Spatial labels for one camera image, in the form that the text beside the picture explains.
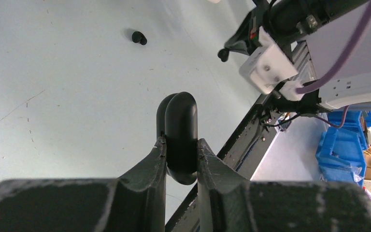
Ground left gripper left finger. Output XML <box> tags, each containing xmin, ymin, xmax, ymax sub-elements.
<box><xmin>0</xmin><ymin>137</ymin><xmax>166</xmax><ymax>232</ymax></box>

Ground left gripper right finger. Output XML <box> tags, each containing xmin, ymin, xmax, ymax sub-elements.
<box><xmin>197</xmin><ymin>139</ymin><xmax>371</xmax><ymax>232</ymax></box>

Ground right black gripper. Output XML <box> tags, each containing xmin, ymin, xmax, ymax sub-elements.
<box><xmin>224</xmin><ymin>0</ymin><xmax>327</xmax><ymax>57</ymax></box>

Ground black earbud charging case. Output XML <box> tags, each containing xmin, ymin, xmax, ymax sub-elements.
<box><xmin>156</xmin><ymin>92</ymin><xmax>198</xmax><ymax>185</ymax></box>

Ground black earbud pair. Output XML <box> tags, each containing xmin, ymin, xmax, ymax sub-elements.
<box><xmin>131</xmin><ymin>31</ymin><xmax>147</xmax><ymax>45</ymax></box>

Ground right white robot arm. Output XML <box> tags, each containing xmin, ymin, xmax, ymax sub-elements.
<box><xmin>218</xmin><ymin>0</ymin><xmax>371</xmax><ymax>114</ymax></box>

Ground blue storage bins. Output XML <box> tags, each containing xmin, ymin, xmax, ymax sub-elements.
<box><xmin>315</xmin><ymin>111</ymin><xmax>371</xmax><ymax>187</ymax></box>

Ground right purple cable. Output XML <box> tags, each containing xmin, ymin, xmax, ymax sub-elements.
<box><xmin>296</xmin><ymin>0</ymin><xmax>371</xmax><ymax>129</ymax></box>

